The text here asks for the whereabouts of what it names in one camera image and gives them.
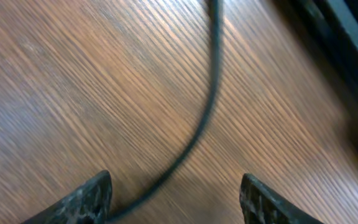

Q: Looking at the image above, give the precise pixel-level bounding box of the black USB cable bundle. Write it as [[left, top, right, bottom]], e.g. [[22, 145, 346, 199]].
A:
[[106, 0, 225, 223]]

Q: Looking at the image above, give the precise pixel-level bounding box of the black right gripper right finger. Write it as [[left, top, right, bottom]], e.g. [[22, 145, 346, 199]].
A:
[[239, 173, 322, 224]]

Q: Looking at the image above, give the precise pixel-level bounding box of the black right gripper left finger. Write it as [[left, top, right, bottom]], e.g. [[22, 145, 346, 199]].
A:
[[24, 170, 112, 224]]

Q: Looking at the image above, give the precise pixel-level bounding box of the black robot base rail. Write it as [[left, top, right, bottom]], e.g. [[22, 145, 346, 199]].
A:
[[272, 0, 358, 153]]

